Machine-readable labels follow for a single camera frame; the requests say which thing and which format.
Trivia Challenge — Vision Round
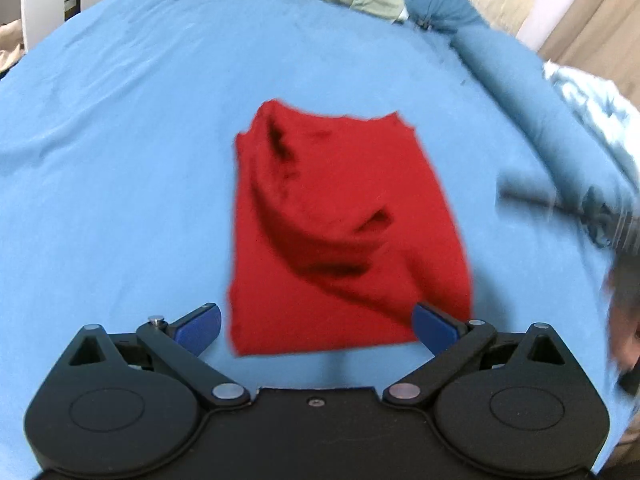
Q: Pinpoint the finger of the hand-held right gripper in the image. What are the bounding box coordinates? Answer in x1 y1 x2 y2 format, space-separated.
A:
497 176 632 256

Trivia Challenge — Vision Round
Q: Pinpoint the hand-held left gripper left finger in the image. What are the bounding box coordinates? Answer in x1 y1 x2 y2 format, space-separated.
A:
66 302 251 407

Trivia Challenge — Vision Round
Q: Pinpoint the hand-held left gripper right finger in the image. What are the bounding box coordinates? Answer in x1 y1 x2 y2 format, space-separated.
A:
382 301 569 407

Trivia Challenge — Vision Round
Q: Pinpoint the red knit sweater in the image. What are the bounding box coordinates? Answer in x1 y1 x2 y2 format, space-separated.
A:
227 99 475 358

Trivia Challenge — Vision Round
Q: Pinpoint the person's right hand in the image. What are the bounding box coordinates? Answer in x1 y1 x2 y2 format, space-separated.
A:
603 280 640 374

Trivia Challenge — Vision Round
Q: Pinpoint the blue duvet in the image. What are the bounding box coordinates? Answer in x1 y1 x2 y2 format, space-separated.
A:
451 24 640 253

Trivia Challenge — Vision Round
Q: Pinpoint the light blue blanket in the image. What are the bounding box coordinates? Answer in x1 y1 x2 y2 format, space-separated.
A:
543 60 640 181

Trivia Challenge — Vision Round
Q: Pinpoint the beige curtain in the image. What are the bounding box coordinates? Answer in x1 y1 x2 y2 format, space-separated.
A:
536 0 640 108

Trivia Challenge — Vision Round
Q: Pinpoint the beige cloth bag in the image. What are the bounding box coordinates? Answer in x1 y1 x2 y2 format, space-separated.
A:
0 19 27 78

